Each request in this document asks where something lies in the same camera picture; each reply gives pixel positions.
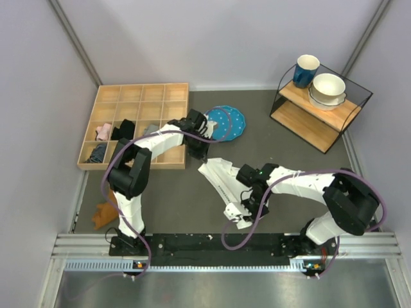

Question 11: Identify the white underwear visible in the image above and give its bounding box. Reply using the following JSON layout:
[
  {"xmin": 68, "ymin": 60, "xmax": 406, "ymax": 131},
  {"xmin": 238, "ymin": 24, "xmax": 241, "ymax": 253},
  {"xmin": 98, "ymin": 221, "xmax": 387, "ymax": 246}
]
[{"xmin": 198, "ymin": 158, "xmax": 239, "ymax": 205}]

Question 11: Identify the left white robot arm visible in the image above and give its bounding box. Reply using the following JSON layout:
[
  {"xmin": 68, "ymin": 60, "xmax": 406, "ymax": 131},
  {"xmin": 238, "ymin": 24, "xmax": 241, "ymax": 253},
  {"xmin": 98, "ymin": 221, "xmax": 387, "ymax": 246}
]
[{"xmin": 106, "ymin": 109, "xmax": 214, "ymax": 255}]

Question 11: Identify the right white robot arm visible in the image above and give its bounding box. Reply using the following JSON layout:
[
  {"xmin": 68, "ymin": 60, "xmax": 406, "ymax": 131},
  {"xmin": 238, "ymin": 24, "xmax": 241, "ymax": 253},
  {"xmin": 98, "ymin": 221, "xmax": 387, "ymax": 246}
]
[{"xmin": 236, "ymin": 164, "xmax": 383, "ymax": 254}]

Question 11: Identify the grey rolled underwear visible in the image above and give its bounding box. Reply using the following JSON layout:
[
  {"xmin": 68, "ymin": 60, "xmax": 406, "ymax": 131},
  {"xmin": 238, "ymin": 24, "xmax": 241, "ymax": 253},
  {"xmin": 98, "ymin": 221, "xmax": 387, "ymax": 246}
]
[{"xmin": 143, "ymin": 124, "xmax": 159, "ymax": 135}]

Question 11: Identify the black rolled underwear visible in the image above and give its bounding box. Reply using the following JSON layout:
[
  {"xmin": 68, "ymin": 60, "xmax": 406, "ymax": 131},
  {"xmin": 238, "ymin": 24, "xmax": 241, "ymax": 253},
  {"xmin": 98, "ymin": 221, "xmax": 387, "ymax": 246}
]
[{"xmin": 110, "ymin": 119, "xmax": 136, "ymax": 141}]

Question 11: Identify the pink rolled underwear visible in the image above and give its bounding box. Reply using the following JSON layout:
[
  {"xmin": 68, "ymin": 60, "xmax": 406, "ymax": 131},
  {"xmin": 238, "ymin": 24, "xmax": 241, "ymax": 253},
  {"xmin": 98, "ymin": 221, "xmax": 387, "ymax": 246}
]
[{"xmin": 95, "ymin": 123, "xmax": 112, "ymax": 141}]

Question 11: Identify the denim blue rolled underwear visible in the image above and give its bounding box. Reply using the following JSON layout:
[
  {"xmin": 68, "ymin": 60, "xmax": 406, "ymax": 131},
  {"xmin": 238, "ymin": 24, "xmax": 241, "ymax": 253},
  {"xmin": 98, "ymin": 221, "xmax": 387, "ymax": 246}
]
[{"xmin": 85, "ymin": 144, "xmax": 107, "ymax": 164}]

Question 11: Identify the blue dotted plate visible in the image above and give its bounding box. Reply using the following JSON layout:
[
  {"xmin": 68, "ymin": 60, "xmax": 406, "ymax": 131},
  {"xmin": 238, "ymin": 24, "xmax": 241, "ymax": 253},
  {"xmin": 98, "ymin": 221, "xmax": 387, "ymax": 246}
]
[{"xmin": 205, "ymin": 105, "xmax": 246, "ymax": 142}]

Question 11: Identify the wooden compartment organizer box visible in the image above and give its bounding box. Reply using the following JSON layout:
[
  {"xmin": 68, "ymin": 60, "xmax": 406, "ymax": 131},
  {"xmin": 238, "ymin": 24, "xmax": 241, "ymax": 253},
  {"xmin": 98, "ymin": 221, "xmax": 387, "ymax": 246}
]
[{"xmin": 77, "ymin": 83, "xmax": 189, "ymax": 171}]

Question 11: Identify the white scalloped dish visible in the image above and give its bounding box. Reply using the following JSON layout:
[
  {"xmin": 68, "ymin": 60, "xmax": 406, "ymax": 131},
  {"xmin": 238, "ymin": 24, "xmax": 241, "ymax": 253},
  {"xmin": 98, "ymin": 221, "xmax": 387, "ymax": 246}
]
[{"xmin": 308, "ymin": 86, "xmax": 346, "ymax": 111}]

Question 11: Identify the orange brown cloth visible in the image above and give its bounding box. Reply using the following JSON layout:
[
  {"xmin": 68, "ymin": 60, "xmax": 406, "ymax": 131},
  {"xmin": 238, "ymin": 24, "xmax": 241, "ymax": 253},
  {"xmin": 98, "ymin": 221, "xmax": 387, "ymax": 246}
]
[{"xmin": 91, "ymin": 202, "xmax": 119, "ymax": 230}]

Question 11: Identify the white bowl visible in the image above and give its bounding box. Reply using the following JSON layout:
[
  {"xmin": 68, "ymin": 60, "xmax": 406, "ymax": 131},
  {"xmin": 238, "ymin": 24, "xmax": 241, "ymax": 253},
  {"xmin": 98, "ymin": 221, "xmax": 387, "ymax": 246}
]
[{"xmin": 311, "ymin": 73, "xmax": 346, "ymax": 98}]

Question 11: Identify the blue mug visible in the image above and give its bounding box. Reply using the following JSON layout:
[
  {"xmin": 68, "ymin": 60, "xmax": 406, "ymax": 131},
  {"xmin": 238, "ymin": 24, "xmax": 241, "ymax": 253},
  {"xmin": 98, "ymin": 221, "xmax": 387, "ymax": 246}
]
[{"xmin": 293, "ymin": 55, "xmax": 320, "ymax": 89}]

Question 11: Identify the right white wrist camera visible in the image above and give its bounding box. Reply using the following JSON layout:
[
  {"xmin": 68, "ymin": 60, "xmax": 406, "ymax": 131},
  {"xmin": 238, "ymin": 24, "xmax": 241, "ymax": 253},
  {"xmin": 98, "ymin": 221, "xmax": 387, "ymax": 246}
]
[{"xmin": 223, "ymin": 202, "xmax": 253, "ymax": 230}]

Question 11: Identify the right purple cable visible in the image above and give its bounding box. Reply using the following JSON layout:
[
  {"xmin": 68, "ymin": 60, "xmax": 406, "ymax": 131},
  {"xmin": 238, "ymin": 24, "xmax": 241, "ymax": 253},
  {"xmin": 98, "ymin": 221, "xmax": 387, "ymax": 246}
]
[{"xmin": 222, "ymin": 169, "xmax": 389, "ymax": 279}]

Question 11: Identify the purple cable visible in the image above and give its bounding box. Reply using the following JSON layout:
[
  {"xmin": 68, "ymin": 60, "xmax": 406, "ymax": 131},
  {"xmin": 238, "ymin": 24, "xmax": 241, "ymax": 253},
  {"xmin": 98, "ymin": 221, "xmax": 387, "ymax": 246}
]
[
  {"xmin": 100, "ymin": 108, "xmax": 235, "ymax": 283},
  {"xmin": 222, "ymin": 169, "xmax": 389, "ymax": 279}
]

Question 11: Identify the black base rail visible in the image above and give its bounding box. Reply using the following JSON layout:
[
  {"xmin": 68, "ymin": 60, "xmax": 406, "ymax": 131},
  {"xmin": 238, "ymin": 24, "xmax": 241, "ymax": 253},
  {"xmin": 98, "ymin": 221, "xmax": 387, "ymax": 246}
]
[{"xmin": 109, "ymin": 234, "xmax": 337, "ymax": 267}]

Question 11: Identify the black wire wooden shelf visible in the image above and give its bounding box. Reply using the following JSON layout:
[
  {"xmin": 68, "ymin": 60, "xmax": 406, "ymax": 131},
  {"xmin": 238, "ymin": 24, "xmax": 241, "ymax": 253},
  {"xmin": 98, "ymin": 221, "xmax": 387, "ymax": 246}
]
[{"xmin": 270, "ymin": 65, "xmax": 373, "ymax": 153}]

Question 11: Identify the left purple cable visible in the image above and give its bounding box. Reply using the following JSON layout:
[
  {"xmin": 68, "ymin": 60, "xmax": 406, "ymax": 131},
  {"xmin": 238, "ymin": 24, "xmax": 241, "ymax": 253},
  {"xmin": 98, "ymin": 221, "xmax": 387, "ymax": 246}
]
[{"xmin": 100, "ymin": 108, "xmax": 235, "ymax": 283}]

